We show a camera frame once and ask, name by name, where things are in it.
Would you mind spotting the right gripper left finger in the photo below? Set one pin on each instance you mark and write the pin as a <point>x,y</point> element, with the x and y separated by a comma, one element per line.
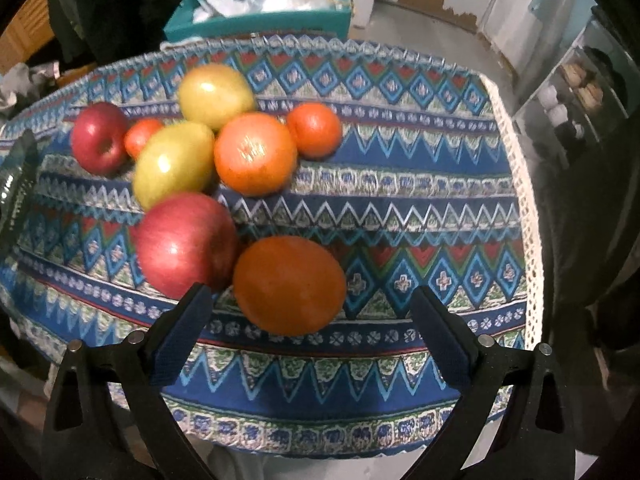
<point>81,438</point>

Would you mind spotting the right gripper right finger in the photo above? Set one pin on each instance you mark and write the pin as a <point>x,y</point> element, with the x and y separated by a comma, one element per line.
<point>535,439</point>

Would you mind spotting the grey cloth pile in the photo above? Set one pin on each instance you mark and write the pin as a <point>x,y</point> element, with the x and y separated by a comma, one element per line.
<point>23,85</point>

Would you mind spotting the medium orange centre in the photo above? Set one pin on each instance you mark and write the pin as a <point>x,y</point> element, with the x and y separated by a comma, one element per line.
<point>255,154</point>

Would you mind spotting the clear glass fruit bowl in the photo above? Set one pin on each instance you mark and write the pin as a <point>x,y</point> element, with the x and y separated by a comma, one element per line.
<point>18,178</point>

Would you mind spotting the small orange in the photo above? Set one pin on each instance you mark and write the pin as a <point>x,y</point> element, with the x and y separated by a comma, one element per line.
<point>316,129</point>
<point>139,134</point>

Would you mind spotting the teal cardboard box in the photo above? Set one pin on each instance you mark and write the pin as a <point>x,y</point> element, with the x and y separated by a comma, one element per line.
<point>328,22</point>

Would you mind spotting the small red apple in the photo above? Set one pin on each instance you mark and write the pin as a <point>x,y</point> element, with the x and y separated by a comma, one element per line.
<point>97,139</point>

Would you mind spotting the green-yellow mango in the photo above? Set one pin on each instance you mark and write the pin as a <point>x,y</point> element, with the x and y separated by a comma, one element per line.
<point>178,158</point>

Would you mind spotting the large red apple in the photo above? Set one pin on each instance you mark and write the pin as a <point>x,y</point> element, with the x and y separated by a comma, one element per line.
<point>186,239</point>

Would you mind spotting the large orange front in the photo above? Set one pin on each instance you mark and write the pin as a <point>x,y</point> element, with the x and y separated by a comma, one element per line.
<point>289,286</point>

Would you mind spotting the dark hanging clothing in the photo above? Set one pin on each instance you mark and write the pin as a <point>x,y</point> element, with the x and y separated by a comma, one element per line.
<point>106,31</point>

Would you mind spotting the patterned blue tablecloth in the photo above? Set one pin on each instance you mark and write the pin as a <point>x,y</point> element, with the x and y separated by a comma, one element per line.
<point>429,188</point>

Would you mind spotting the yellow mango far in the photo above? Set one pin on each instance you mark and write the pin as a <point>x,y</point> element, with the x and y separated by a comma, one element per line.
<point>213,94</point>

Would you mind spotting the grey shoe rack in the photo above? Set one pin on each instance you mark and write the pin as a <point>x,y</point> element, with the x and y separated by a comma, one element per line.
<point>584,97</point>

